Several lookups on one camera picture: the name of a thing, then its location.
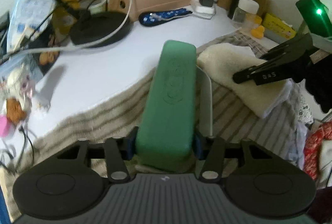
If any white fluffy cloth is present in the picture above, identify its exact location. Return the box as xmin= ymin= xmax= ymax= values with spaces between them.
xmin=197 ymin=43 xmax=292 ymax=119

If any beige striped towel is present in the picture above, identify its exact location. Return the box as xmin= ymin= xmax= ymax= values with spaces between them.
xmin=4 ymin=29 xmax=312 ymax=214

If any yellow box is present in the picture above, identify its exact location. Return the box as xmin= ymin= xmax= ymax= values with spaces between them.
xmin=262 ymin=13 xmax=297 ymax=44

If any yellow rubber duck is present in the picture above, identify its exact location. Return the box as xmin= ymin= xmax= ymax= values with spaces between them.
xmin=250 ymin=25 xmax=265 ymax=39

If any clear jar white lid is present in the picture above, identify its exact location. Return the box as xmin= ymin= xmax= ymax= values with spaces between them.
xmin=232 ymin=0 xmax=259 ymax=32

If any white doll figurine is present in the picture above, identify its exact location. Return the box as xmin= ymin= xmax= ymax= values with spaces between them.
xmin=1 ymin=64 xmax=35 ymax=126

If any black lamp base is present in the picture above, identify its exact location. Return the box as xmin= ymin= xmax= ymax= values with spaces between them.
xmin=69 ymin=11 xmax=133 ymax=48

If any blue polka dot slipper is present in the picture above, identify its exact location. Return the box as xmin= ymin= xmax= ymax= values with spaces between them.
xmin=138 ymin=8 xmax=192 ymax=27

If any white cable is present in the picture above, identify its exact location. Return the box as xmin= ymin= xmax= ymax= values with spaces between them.
xmin=0 ymin=0 xmax=138 ymax=64

